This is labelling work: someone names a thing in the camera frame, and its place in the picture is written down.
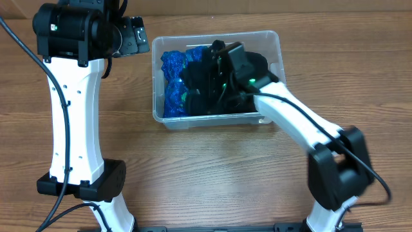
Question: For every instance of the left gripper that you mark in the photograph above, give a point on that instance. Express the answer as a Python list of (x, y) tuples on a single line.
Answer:
[(129, 40)]

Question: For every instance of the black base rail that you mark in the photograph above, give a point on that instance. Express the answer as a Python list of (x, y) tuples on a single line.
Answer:
[(209, 229)]

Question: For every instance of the large black cloth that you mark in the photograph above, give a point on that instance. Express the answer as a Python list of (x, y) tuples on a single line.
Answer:
[(253, 73)]

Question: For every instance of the small black cloth top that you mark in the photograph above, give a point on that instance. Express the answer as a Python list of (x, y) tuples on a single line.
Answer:
[(196, 82)]

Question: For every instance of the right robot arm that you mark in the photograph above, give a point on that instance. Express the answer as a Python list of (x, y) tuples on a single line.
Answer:
[(339, 167)]

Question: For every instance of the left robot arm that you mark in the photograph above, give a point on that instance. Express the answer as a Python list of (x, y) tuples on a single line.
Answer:
[(77, 41)]

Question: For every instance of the clear plastic storage bin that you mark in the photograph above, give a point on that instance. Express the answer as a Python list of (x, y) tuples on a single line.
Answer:
[(265, 42)]

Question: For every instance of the blue green sparkly cloth bundle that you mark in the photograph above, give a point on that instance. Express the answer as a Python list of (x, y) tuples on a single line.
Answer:
[(174, 63)]

